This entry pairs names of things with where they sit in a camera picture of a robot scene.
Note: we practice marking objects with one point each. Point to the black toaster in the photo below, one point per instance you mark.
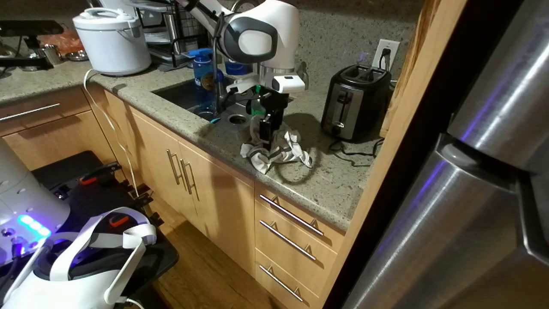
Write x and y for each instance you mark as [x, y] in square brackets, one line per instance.
[354, 104]

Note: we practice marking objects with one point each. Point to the metal sink drain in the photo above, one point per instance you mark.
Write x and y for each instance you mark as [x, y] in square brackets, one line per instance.
[238, 118]

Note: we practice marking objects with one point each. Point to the white rice cooker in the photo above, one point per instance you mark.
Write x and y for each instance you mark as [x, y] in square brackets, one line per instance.
[114, 42]

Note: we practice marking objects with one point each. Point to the steel sink basin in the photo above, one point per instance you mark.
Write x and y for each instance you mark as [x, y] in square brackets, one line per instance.
[183, 94]

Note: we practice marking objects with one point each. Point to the black robot cart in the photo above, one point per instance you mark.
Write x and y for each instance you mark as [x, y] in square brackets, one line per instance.
[63, 171]

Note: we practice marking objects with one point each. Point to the white cloth with black stripes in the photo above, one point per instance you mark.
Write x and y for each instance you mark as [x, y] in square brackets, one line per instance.
[286, 149]

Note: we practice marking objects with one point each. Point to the black stove grate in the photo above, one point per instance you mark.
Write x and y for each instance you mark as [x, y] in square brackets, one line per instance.
[27, 42]

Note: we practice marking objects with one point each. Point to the stainless steel refrigerator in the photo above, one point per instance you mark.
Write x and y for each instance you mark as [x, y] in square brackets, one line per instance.
[457, 188]

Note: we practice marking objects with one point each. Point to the white VR headset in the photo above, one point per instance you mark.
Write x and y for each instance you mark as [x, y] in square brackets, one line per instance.
[80, 285]

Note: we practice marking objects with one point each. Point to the metal dish rack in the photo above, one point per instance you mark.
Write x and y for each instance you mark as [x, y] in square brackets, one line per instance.
[166, 30]

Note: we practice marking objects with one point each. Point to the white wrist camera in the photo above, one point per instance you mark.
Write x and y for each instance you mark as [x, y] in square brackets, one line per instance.
[291, 84]

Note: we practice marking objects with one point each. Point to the white wall outlet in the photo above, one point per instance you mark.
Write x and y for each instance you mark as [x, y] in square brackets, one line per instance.
[387, 53]

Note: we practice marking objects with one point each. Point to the green soda bottle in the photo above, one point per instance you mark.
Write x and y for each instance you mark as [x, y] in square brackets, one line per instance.
[256, 104]

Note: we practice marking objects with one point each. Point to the wooden kitchen cabinet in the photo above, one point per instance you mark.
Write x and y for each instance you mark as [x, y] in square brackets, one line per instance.
[229, 206]

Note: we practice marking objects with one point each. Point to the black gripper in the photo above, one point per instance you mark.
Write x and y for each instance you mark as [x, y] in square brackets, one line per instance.
[275, 104]

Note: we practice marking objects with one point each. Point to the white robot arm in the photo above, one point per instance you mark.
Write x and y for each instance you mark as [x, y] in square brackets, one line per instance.
[268, 27]

